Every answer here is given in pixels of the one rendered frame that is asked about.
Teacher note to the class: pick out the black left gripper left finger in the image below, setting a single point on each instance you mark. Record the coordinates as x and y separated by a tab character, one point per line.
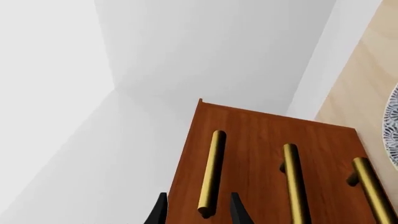
159	213

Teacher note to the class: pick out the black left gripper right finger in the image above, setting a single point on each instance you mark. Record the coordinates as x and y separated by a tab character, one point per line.
239	214

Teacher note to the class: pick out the brown wooden cabinet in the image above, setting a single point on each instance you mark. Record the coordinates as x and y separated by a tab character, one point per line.
258	149

